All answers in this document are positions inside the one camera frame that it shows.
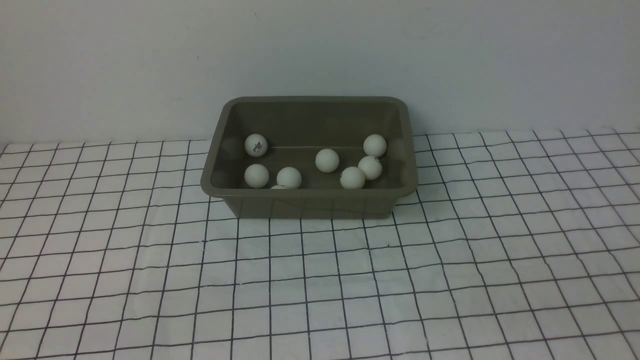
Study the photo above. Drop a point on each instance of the white table-tennis ball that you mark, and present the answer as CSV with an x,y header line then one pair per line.
x,y
371,167
375,145
352,178
327,160
256,176
289,177

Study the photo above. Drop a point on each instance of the olive green plastic bin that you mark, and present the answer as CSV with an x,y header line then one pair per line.
x,y
296,129

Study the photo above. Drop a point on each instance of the white black-grid tablecloth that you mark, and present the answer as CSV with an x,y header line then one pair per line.
x,y
515,246

